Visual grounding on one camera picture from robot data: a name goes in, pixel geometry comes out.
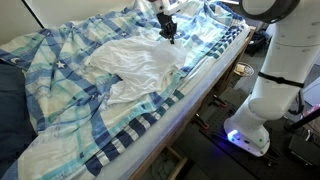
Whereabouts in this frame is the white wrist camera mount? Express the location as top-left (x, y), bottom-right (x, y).
top-left (161, 0), bottom-right (189, 16)

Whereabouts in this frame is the round floor bowl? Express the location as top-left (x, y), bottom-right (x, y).
top-left (233, 62), bottom-right (255, 78)

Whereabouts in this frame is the black box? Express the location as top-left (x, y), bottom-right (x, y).
top-left (287, 133), bottom-right (320, 168)

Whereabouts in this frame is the dark blue pillow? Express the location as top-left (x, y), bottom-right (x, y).
top-left (0, 59), bottom-right (38, 176)

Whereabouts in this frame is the white t-shirt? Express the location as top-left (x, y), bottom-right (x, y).
top-left (83, 35), bottom-right (188, 106)

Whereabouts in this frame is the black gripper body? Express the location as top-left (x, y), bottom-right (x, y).
top-left (155, 11), bottom-right (178, 36)

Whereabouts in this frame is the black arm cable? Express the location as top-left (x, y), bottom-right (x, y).
top-left (257, 71), bottom-right (306, 116)

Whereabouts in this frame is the wooden bed frame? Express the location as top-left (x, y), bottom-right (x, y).
top-left (128, 25), bottom-right (258, 180)

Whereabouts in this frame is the blue white plaid duvet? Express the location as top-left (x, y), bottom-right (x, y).
top-left (0, 0), bottom-right (251, 180)

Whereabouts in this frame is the black tripod leg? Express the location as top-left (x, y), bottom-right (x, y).
top-left (283, 105), bottom-right (320, 133)

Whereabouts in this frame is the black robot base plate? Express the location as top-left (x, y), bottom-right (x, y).
top-left (199, 99), bottom-right (320, 180)

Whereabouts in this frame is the black bag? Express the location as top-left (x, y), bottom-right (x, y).
top-left (244, 29), bottom-right (270, 56)

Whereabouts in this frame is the red black clamp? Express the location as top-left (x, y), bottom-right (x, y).
top-left (192, 113), bottom-right (211, 131)
top-left (208, 94), bottom-right (229, 110)

